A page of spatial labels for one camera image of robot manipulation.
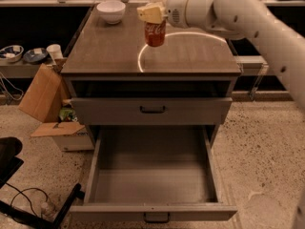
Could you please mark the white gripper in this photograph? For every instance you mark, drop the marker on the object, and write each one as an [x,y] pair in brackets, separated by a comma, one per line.
[174,12]

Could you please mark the red coke can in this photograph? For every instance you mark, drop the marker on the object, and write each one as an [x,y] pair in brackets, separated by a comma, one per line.
[155,33]

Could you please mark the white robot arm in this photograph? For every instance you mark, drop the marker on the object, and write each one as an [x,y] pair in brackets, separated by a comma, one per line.
[282,47]

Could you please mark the grey drawer cabinet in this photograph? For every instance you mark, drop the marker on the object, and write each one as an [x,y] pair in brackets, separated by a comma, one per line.
[114,61]

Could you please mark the open middle drawer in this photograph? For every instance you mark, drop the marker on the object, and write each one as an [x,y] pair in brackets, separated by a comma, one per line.
[153,174]

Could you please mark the white ceramic bowl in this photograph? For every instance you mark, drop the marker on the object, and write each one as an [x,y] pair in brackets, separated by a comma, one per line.
[112,11]

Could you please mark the white paper cup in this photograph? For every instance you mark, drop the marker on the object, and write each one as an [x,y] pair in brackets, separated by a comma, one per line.
[54,51]

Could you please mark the dark blue plate bowl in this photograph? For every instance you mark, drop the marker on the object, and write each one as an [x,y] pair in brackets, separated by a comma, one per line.
[35,56]

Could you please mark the green snack bag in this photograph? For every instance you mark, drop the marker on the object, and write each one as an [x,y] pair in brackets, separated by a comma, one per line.
[67,115]

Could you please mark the brown cardboard box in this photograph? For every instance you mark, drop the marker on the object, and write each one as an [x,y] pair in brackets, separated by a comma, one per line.
[43,101]

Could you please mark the white box under flap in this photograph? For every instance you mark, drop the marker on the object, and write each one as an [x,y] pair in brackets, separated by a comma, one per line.
[76,142]

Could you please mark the blue patterned bowl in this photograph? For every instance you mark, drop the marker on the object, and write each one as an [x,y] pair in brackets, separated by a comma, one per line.
[11,54]

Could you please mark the top drawer with handle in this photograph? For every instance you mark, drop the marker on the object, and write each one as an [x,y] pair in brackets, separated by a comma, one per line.
[151,111]

